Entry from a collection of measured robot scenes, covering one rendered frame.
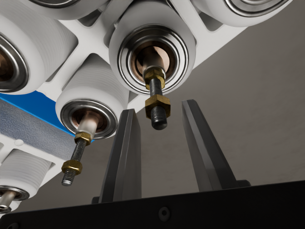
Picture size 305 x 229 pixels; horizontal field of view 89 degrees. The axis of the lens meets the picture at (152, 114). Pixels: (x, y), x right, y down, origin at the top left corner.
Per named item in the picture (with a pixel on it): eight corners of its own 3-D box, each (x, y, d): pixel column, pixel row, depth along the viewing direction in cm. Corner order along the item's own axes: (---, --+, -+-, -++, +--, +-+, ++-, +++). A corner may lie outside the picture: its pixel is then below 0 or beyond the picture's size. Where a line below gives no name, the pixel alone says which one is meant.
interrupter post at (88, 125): (92, 110, 21) (85, 127, 18) (103, 121, 22) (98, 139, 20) (78, 116, 21) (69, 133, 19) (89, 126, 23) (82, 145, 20)
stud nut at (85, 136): (86, 130, 19) (83, 135, 18) (95, 138, 20) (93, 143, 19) (72, 135, 19) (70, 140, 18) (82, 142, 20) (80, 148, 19)
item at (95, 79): (117, 34, 31) (97, 78, 18) (139, 74, 37) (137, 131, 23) (79, 55, 33) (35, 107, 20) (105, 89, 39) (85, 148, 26)
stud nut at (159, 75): (140, 82, 14) (140, 87, 14) (149, 66, 13) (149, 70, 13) (159, 90, 15) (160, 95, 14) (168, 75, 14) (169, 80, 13)
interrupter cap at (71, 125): (96, 87, 19) (95, 91, 18) (128, 127, 23) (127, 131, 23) (48, 109, 20) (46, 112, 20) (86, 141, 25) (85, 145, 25)
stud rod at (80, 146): (88, 123, 20) (66, 181, 14) (93, 128, 21) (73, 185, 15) (81, 126, 20) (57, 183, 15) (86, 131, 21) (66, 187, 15)
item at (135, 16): (176, 44, 33) (199, 91, 19) (132, 55, 34) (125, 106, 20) (169, -13, 27) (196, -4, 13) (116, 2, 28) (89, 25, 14)
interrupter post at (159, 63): (165, 70, 17) (169, 85, 15) (145, 74, 18) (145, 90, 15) (161, 48, 16) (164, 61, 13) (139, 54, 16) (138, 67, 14)
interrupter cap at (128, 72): (189, 84, 19) (191, 87, 18) (130, 97, 20) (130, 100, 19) (184, 12, 14) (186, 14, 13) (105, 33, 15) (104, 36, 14)
